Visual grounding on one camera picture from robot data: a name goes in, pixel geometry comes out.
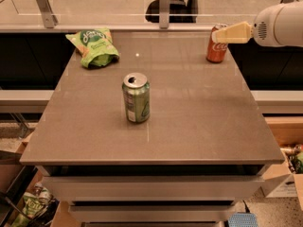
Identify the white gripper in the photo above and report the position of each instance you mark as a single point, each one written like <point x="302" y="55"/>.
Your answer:
<point x="262" y="28"/>

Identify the orange coke can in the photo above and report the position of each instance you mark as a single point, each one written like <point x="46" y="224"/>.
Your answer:
<point x="215" y="51"/>

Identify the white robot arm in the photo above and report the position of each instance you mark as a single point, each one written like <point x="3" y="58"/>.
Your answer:
<point x="276" y="26"/>

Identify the green soda can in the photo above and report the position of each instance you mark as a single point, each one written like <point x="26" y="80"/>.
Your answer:
<point x="136" y="93"/>

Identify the green rice chip bag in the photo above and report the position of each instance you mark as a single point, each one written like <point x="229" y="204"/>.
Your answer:
<point x="95" y="46"/>

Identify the green snack bag in bin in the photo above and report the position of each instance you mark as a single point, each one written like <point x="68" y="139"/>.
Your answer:
<point x="35" y="202"/>

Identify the black office chair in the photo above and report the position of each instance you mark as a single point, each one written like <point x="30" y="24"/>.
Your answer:
<point x="183" y="11"/>

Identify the grey drawer cabinet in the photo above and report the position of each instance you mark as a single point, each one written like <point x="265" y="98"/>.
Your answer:
<point x="203" y="148"/>

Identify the cardboard box with snacks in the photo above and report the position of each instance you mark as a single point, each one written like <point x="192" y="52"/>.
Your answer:
<point x="281" y="181"/>

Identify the blue perforated object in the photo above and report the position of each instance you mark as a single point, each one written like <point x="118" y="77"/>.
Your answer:
<point x="242" y="220"/>

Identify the middle metal railing post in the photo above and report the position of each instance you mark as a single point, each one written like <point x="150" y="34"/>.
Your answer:
<point x="163" y="14"/>

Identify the left metal railing post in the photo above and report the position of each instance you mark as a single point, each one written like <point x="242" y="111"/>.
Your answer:
<point x="48" y="16"/>

